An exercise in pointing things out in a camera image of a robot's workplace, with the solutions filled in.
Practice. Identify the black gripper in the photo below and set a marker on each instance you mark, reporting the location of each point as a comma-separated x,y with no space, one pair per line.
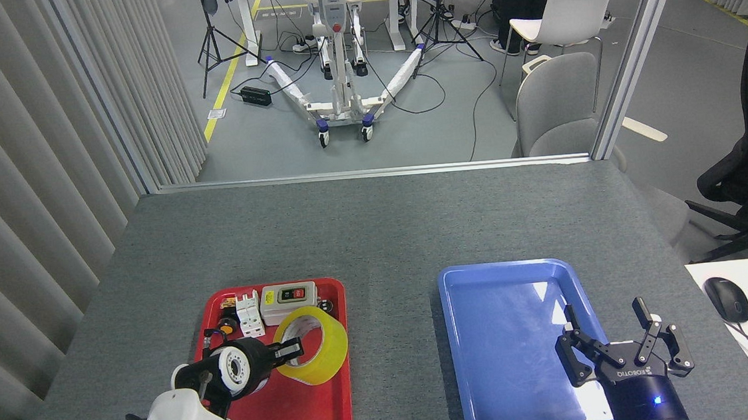
643,402
266,362

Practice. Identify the yellow tape roll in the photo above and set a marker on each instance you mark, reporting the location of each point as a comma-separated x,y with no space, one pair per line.
331,347

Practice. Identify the white circuit breaker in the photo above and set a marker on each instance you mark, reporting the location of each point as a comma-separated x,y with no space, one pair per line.
249,316

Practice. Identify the dark cylindrical component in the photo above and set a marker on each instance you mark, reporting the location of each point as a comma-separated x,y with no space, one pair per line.
326,304

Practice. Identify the red plastic tray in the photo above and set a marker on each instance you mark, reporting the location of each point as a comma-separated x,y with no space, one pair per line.
297,416

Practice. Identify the yellow round push button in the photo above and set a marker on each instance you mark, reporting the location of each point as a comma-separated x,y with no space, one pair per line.
227,327

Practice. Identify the blue plastic tray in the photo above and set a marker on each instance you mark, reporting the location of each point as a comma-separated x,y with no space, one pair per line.
512,359

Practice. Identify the black computer mouse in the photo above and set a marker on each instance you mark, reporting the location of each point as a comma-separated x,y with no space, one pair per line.
728,299

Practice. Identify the white floor label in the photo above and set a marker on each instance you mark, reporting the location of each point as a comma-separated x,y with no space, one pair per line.
217,114

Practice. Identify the black power adapter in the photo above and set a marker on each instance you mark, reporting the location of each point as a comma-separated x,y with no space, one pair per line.
255,96

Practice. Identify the white wheeled stand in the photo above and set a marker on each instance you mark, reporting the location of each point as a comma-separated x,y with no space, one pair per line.
342,99

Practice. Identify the grey upholstered chair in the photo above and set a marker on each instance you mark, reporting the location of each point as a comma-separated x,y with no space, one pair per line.
556,102

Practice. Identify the black tripod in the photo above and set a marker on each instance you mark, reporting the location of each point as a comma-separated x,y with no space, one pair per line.
441,24
207,29

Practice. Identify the white plastic chair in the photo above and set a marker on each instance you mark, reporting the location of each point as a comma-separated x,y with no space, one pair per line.
569,14

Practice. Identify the grey push button switch box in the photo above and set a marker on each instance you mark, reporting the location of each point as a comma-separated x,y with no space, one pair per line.
287,297

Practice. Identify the silver frame rail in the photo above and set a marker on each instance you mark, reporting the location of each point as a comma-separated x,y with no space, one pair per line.
371,173

